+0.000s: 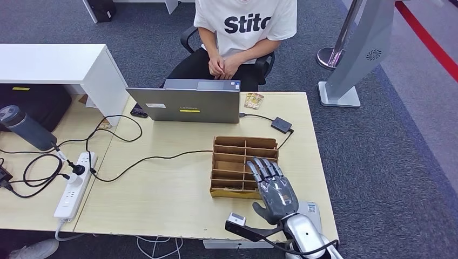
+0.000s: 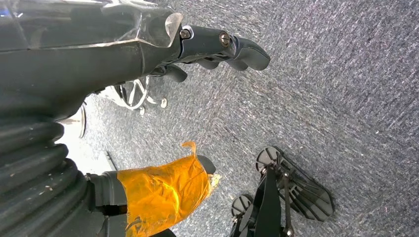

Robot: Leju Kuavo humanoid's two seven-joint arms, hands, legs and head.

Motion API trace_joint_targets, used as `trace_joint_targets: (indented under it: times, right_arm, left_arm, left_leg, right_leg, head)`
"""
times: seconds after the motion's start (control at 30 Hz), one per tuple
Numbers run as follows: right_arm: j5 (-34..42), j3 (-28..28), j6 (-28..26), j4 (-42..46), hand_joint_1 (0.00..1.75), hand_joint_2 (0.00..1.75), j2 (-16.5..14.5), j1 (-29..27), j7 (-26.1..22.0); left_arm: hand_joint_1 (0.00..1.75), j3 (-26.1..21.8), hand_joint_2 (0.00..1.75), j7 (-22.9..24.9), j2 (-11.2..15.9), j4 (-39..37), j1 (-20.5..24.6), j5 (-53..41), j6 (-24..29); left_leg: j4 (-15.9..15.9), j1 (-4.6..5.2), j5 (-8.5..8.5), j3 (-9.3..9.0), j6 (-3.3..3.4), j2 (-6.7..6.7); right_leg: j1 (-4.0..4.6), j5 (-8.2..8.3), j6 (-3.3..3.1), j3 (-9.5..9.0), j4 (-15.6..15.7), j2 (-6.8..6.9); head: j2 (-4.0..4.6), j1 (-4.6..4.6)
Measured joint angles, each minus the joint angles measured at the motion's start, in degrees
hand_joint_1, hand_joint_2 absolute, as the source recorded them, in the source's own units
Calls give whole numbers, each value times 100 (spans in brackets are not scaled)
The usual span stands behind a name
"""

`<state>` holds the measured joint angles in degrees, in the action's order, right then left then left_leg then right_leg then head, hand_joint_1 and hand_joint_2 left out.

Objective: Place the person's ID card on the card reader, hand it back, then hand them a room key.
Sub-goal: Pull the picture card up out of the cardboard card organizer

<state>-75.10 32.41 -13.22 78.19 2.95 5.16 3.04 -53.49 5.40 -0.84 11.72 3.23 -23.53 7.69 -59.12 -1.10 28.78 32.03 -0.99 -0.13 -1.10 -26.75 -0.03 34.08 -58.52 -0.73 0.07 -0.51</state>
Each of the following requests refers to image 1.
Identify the person's right hand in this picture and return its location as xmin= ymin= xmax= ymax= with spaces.
xmin=208 ymin=54 xmax=226 ymax=77

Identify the person's left hand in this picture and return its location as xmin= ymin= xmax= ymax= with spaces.
xmin=220 ymin=55 xmax=243 ymax=80

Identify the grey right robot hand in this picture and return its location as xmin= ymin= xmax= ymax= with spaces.
xmin=246 ymin=157 xmax=299 ymax=226

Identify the cardboard card organizer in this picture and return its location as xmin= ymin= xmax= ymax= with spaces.
xmin=210 ymin=135 xmax=279 ymax=200

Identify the grey card reader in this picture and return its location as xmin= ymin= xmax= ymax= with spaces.
xmin=295 ymin=200 xmax=323 ymax=230

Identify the person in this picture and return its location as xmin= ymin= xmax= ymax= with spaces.
xmin=161 ymin=0 xmax=298 ymax=92

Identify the black office chair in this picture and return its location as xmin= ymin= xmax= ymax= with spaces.
xmin=180 ymin=25 xmax=275 ymax=86

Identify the grey laptop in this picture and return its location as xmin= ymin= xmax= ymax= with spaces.
xmin=126 ymin=78 xmax=241 ymax=124

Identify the white desk drawer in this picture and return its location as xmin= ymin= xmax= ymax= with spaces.
xmin=203 ymin=239 xmax=276 ymax=249

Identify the black adapter box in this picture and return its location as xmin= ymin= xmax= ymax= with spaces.
xmin=270 ymin=117 xmax=294 ymax=135

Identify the black phone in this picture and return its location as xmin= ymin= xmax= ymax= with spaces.
xmin=130 ymin=104 xmax=149 ymax=119

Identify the black computer tower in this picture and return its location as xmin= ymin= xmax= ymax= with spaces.
xmin=86 ymin=0 xmax=117 ymax=23

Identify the grey kiosk stand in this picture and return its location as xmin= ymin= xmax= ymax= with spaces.
xmin=318 ymin=0 xmax=397 ymax=108

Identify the brown cardboard scrap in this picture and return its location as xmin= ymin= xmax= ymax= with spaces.
xmin=78 ymin=94 xmax=97 ymax=108

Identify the white desk shelf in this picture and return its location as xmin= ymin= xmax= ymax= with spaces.
xmin=0 ymin=44 xmax=130 ymax=127

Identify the black plug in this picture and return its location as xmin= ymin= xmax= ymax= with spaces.
xmin=66 ymin=160 xmax=87 ymax=176

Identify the black bag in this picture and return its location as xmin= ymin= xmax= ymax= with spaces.
xmin=0 ymin=84 xmax=72 ymax=133

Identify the white power strip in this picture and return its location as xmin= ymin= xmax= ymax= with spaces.
xmin=53 ymin=152 xmax=98 ymax=220

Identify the dark grey water bottle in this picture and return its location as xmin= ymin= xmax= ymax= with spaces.
xmin=0 ymin=105 xmax=58 ymax=152

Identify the black charger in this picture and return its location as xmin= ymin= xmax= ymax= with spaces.
xmin=0 ymin=163 xmax=14 ymax=191

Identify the white shoe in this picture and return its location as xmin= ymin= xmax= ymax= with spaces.
xmin=8 ymin=238 xmax=59 ymax=259

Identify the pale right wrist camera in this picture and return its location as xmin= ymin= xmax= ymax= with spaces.
xmin=224 ymin=212 xmax=287 ymax=243

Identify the short black cable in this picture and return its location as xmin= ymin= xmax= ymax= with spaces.
xmin=239 ymin=112 xmax=274 ymax=123

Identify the chrome stanchion post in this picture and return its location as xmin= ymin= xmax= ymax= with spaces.
xmin=316 ymin=0 xmax=364 ymax=70

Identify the looping black cable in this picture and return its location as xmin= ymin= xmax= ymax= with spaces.
xmin=0 ymin=114 xmax=143 ymax=176

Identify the long black cable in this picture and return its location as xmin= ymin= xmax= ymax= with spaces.
xmin=86 ymin=128 xmax=295 ymax=183

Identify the white floor cable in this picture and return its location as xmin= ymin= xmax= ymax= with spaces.
xmin=136 ymin=236 xmax=184 ymax=259

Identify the white cable tag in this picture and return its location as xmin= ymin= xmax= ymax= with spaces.
xmin=51 ymin=142 xmax=68 ymax=162

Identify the coiled black cable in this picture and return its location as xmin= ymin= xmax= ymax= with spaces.
xmin=0 ymin=153 xmax=70 ymax=200

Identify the white power strip cord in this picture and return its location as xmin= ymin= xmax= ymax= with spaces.
xmin=54 ymin=219 xmax=85 ymax=242

